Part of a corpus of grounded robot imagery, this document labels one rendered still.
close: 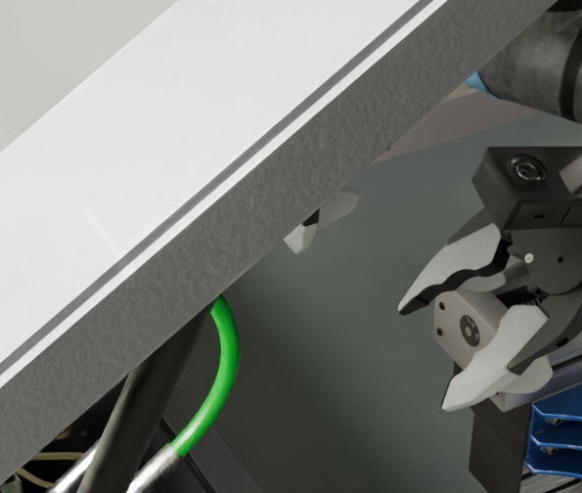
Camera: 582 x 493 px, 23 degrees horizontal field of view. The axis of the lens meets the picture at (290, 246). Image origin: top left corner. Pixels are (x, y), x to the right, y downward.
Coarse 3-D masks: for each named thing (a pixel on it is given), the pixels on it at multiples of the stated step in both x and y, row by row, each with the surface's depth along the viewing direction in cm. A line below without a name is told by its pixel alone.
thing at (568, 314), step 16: (544, 304) 86; (560, 304) 85; (576, 304) 84; (560, 320) 84; (576, 320) 84; (544, 336) 85; (560, 336) 84; (528, 352) 85; (544, 352) 85; (512, 368) 86
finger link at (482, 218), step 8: (480, 216) 91; (488, 216) 90; (472, 224) 91; (480, 224) 91; (488, 224) 90; (456, 232) 92; (464, 232) 91; (472, 232) 91; (504, 232) 89; (448, 240) 92; (456, 240) 92; (512, 240) 90
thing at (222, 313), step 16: (224, 304) 98; (224, 320) 99; (224, 336) 100; (224, 352) 101; (240, 352) 102; (224, 368) 102; (224, 384) 103; (208, 400) 104; (224, 400) 103; (208, 416) 104; (192, 432) 104; (176, 448) 104
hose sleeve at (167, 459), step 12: (168, 444) 105; (156, 456) 104; (168, 456) 104; (180, 456) 104; (144, 468) 104; (156, 468) 104; (168, 468) 104; (144, 480) 104; (156, 480) 104; (132, 492) 104; (144, 492) 104
